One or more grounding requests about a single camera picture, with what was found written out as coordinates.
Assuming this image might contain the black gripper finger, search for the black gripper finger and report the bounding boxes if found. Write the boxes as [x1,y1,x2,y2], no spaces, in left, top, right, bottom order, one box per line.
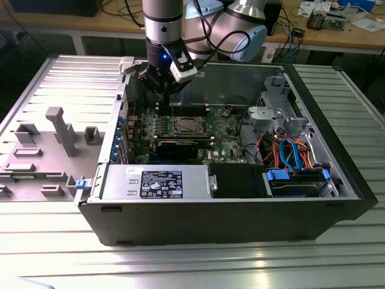
[138,69,168,105]
[167,79,189,105]

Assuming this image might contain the silver CPU plate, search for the silver CPU plate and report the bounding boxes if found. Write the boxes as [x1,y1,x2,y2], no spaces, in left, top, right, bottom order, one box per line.
[179,119,198,132]

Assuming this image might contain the metal socket cover frame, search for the metal socket cover frame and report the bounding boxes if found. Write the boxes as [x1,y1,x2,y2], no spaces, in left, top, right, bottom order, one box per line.
[173,116,206,135]

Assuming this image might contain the black RAM slot row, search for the black RAM slot row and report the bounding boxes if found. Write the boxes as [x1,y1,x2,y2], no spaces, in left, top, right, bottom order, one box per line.
[156,134,213,147]
[158,102,210,117]

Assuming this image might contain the blue expansion slot retainers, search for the blue expansion slot retainers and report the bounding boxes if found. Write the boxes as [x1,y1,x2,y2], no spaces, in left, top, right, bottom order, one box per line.
[109,116,126,163]

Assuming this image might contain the beige plastic case latch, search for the beige plastic case latch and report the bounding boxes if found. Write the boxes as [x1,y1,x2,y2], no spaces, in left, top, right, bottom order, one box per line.
[119,56,135,75]

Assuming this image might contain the wooden desk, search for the wooden desk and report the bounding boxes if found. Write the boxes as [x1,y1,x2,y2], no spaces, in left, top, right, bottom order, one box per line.
[0,0,385,57]

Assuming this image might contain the green motherboard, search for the green motherboard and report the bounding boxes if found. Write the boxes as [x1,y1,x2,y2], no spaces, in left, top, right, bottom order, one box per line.
[126,104,250,165]

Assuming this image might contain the metal drive cage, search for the metal drive cage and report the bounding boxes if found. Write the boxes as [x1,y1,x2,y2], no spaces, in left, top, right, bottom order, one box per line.
[248,75,315,142]

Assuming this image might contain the black rating label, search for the black rating label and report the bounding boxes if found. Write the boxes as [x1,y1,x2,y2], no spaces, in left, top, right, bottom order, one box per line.
[140,170,183,199]

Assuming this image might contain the silver power supply unit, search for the silver power supply unit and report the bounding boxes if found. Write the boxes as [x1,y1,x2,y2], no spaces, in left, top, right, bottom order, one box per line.
[100,164,211,201]

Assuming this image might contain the black plastic shroud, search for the black plastic shroud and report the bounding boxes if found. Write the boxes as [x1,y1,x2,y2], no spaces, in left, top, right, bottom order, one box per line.
[209,163,268,199]

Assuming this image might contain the large black case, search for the large black case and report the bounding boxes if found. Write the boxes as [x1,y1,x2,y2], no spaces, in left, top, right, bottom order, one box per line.
[8,0,103,17]

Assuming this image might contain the black tower box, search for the black tower box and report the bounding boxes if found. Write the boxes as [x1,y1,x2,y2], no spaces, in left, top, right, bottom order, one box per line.
[266,0,283,37]

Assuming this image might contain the grey parts rack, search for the grey parts rack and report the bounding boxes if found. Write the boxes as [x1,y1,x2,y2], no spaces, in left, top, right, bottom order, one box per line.
[0,107,106,202]

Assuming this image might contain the black open PC case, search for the black open PC case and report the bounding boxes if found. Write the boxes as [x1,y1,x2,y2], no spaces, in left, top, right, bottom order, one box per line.
[73,55,379,247]

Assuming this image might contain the metal heat sink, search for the metal heat sink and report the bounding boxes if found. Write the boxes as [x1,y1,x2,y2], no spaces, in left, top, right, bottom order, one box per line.
[306,10,328,31]

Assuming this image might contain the hard disk in blue carrier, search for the hard disk in blue carrier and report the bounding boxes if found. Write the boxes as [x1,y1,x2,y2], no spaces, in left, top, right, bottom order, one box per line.
[263,168,331,199]

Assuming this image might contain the blue cardboard box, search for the blue cardboard box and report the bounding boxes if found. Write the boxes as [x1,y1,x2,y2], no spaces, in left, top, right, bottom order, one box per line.
[336,0,377,11]

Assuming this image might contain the pale blue rounded object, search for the pale blue rounded object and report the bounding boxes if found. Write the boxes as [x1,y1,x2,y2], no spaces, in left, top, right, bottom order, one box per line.
[16,276,57,289]

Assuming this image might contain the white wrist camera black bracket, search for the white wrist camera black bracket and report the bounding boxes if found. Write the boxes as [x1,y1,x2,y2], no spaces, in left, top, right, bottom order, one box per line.
[164,44,199,84]

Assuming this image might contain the thin red wire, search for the thin red wire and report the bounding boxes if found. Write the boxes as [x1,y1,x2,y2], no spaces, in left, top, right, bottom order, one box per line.
[121,98,138,117]

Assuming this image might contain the black looped wire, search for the black looped wire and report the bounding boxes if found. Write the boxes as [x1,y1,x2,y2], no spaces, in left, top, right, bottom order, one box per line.
[238,114,263,165]

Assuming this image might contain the blue network cable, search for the blue network cable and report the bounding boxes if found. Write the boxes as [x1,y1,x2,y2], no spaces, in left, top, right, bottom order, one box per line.
[286,23,298,58]

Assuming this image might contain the blue flat data wire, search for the blue flat data wire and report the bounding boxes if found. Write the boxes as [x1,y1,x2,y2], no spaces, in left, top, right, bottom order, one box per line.
[279,137,305,173]

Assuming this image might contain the orange wire bundle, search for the orange wire bundle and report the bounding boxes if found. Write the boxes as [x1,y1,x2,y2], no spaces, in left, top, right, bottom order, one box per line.
[258,132,317,171]

